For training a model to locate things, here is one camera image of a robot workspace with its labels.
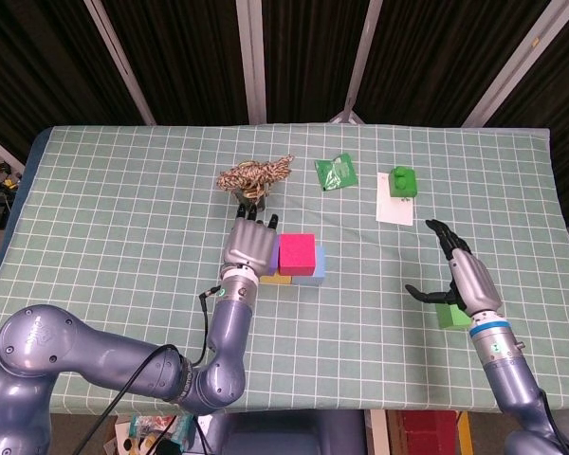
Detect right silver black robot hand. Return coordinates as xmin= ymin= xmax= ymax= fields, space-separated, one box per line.
xmin=404 ymin=219 xmax=503 ymax=318

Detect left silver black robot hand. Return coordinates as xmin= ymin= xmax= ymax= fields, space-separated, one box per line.
xmin=222 ymin=204 xmax=281 ymax=279

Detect green foam cube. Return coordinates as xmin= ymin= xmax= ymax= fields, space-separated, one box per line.
xmin=434 ymin=302 xmax=473 ymax=331

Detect pink foam cube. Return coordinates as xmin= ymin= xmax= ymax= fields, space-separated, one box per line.
xmin=278 ymin=233 xmax=318 ymax=277

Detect light blue foam cube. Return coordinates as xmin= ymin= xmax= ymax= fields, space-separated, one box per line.
xmin=291 ymin=245 xmax=327 ymax=287

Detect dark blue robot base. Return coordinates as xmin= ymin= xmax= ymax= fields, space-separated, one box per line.
xmin=207 ymin=409 xmax=367 ymax=455

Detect green foil packet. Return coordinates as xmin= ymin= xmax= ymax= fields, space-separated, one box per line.
xmin=314 ymin=152 xmax=358 ymax=192

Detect white paper card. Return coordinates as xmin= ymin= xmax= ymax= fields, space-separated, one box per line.
xmin=376 ymin=172 xmax=415 ymax=227

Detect green toy building brick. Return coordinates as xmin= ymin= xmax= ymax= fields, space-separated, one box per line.
xmin=389 ymin=166 xmax=419 ymax=199

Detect green checked tablecloth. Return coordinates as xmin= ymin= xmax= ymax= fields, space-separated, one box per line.
xmin=0 ymin=123 xmax=569 ymax=414

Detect yellow bar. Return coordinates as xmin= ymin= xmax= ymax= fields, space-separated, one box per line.
xmin=456 ymin=410 xmax=475 ymax=455

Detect red box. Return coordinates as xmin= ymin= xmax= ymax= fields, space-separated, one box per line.
xmin=400 ymin=409 xmax=459 ymax=455

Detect white table leg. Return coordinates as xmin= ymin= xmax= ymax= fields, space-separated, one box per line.
xmin=369 ymin=409 xmax=391 ymax=455

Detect colourful printed bag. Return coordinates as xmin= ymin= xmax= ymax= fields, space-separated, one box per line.
xmin=113 ymin=412 xmax=195 ymax=455

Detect braided beige rope bundle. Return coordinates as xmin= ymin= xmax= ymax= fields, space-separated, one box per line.
xmin=216 ymin=153 xmax=296 ymax=214

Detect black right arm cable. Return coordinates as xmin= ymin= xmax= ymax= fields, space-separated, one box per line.
xmin=540 ymin=390 xmax=569 ymax=455

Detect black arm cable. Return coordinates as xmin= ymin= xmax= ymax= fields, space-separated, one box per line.
xmin=75 ymin=285 xmax=223 ymax=455
xmin=540 ymin=390 xmax=569 ymax=455

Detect metal frame foot bracket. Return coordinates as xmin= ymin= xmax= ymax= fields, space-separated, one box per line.
xmin=329 ymin=109 xmax=364 ymax=125

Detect white frame post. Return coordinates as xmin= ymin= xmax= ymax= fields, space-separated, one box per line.
xmin=235 ymin=0 xmax=268 ymax=125
xmin=343 ymin=0 xmax=385 ymax=118
xmin=462 ymin=0 xmax=569 ymax=128
xmin=83 ymin=0 xmax=156 ymax=125
xmin=0 ymin=127 xmax=28 ymax=177

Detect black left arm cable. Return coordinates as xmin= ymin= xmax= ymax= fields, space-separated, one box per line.
xmin=75 ymin=285 xmax=223 ymax=455

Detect tangled cables yellow connectors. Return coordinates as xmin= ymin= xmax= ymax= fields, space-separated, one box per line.
xmin=0 ymin=163 xmax=23 ymax=191

